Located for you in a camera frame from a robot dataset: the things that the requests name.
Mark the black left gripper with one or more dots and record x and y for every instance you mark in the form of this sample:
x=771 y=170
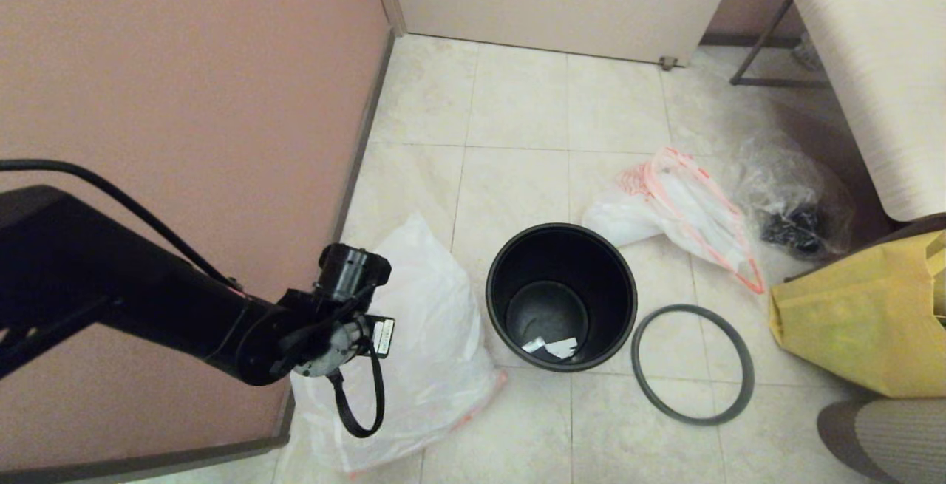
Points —
x=332 y=321

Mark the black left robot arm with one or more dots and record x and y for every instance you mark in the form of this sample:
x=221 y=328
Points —
x=111 y=284

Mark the black round trash bin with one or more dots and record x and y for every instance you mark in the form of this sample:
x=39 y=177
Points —
x=502 y=299

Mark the clear bag with black contents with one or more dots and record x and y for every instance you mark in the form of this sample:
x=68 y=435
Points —
x=783 y=188

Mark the yellow shopping bag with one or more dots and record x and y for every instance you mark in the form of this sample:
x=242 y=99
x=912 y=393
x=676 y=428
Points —
x=850 y=321

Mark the white paper scrap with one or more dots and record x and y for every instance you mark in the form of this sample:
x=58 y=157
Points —
x=563 y=348
x=533 y=344

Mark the small metal door stop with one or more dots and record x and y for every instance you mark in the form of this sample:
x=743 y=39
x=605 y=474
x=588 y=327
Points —
x=669 y=63

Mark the small clear container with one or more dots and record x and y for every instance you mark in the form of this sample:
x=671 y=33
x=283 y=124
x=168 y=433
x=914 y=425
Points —
x=807 y=52

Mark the grey ribbed round object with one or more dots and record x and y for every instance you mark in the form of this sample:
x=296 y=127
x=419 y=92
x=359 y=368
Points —
x=902 y=440

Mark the cream striped table top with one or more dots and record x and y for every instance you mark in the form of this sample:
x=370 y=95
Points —
x=879 y=63

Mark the dark metal table frame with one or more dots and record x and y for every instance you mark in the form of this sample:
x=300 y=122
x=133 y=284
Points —
x=776 y=82

